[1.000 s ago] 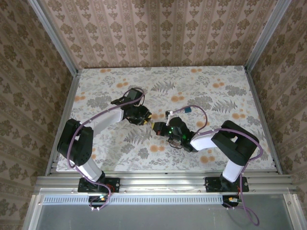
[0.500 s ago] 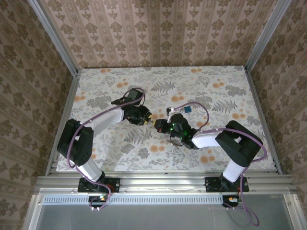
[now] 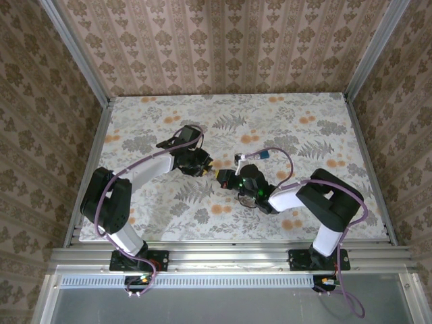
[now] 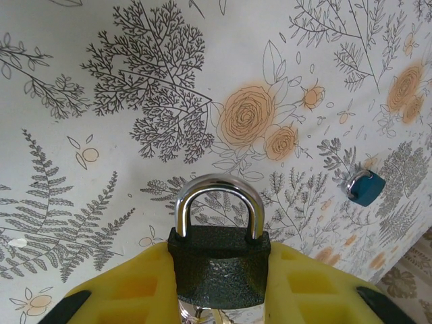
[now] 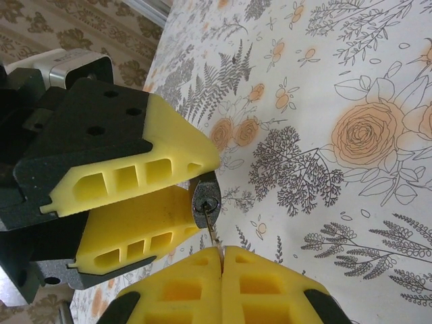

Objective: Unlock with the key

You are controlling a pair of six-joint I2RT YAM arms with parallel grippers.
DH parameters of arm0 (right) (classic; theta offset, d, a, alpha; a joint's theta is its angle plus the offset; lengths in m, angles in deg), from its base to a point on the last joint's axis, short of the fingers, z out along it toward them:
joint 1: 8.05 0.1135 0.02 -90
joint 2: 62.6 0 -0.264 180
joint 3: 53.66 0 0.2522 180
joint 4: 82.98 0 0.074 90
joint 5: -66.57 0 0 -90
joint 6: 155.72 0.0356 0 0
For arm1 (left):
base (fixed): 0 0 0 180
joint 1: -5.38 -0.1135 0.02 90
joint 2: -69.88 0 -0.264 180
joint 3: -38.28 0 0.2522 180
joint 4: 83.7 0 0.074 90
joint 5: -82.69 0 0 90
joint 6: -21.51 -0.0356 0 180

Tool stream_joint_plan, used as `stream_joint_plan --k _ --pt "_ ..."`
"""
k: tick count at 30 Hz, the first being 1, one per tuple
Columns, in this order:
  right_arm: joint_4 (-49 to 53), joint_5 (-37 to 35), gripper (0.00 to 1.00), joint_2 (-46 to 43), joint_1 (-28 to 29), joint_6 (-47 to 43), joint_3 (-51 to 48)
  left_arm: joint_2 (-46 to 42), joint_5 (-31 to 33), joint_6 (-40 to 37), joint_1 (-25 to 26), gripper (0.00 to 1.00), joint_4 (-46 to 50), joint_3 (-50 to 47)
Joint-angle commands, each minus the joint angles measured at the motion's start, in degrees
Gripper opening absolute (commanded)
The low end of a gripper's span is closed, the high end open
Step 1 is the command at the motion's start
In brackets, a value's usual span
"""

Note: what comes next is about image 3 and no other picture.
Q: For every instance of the black connector block with plugs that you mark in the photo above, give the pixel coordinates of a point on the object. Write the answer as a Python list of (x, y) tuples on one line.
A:
[(325, 281), (138, 281)]

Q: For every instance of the aluminium table side rail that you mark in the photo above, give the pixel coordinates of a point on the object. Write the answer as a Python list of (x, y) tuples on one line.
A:
[(362, 141), (98, 141)]

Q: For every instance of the aluminium mounting rail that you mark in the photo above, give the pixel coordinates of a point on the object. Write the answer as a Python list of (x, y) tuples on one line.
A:
[(229, 258)]

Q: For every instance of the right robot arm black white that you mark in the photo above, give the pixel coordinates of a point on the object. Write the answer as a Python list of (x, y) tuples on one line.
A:
[(324, 202)]

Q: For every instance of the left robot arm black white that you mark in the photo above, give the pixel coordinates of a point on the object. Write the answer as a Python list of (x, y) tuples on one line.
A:
[(108, 202)]

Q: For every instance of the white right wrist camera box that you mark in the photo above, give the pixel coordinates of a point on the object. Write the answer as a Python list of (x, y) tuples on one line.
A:
[(240, 157)]

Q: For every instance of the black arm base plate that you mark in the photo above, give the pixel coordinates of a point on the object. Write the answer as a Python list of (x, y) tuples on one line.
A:
[(162, 260), (298, 260)]

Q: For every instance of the aluminium frame post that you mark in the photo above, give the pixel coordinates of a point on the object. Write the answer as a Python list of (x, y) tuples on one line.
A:
[(76, 54), (376, 50)]

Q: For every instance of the grey metal panel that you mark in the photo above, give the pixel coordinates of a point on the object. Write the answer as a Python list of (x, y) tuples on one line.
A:
[(219, 303)]

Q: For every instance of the floral patterned table cover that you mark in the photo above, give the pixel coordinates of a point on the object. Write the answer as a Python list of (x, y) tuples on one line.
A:
[(236, 118)]

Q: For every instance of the small blue padlock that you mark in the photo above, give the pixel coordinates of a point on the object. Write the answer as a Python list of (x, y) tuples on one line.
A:
[(265, 155)]

